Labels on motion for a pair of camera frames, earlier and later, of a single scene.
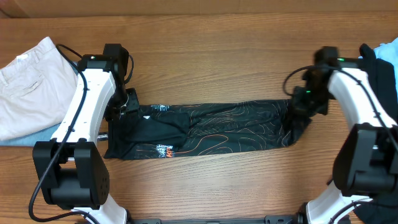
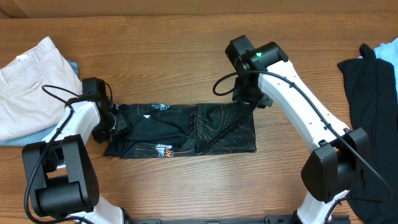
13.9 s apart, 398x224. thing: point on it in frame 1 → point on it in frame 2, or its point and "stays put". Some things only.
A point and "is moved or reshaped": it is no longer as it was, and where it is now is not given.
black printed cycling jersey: [154, 131] is moved or reshaped
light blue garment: [388, 51] stays put
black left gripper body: [125, 102] → [114, 125]
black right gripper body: [314, 99] → [250, 94]
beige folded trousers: [36, 92] stays put
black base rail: [299, 218] stays put
